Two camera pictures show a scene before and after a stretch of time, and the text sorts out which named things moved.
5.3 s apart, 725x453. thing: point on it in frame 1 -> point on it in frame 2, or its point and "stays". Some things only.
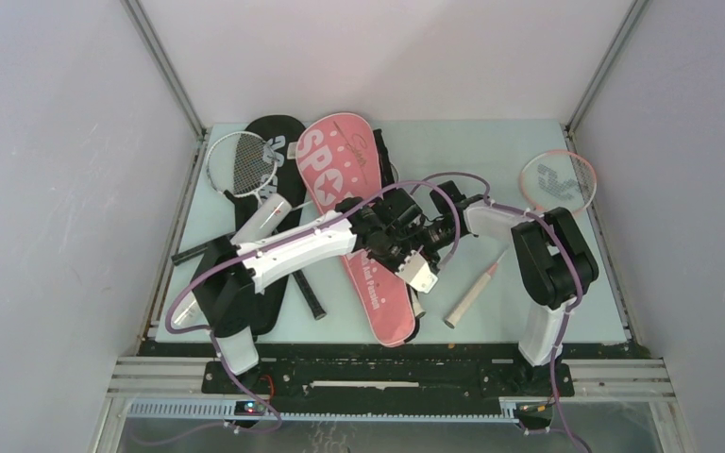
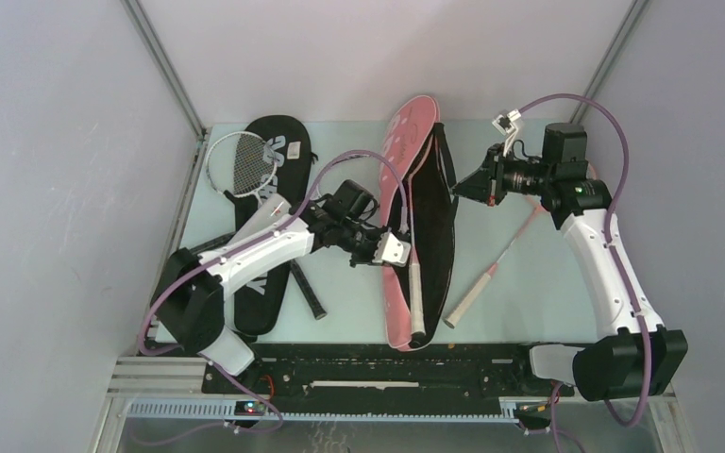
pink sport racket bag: x=343 y=157 -> x=417 y=194
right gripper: x=428 y=244 -> x=477 y=186
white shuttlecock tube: x=189 y=312 stays
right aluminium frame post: x=604 y=68 stays
